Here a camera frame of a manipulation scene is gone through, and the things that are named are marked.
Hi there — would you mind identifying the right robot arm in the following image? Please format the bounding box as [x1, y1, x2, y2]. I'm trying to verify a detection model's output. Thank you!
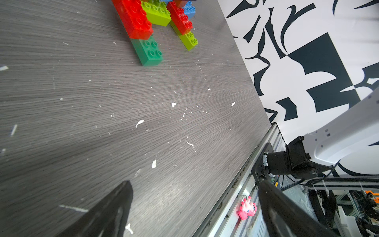
[266, 89, 379, 180]

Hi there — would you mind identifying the blue lego brick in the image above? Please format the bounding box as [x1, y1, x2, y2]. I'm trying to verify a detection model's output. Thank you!
[183, 1, 196, 19]

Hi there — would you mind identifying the orange square lego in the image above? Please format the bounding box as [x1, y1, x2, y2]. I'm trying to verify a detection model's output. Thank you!
[174, 0, 188, 8]

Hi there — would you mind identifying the pink toy on rail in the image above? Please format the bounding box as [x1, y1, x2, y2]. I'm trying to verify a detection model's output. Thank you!
[238, 196, 258, 220]

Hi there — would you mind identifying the lime lego brick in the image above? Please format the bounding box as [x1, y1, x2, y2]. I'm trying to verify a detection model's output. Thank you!
[142, 0, 171, 27]
[169, 21, 198, 51]

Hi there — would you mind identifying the green lego brick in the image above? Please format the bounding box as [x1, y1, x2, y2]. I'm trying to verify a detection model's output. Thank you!
[130, 35, 163, 67]

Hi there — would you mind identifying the red lego brick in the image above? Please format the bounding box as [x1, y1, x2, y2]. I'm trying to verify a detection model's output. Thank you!
[166, 2, 193, 35]
[112, 0, 154, 40]

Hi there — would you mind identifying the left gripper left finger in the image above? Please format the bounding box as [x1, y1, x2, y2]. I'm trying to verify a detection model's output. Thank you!
[57, 180, 133, 237]

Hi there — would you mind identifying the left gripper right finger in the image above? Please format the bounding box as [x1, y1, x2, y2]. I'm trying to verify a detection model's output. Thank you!
[258, 181, 337, 237]

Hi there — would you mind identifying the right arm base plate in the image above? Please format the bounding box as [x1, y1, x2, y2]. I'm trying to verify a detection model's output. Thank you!
[251, 143, 274, 185]

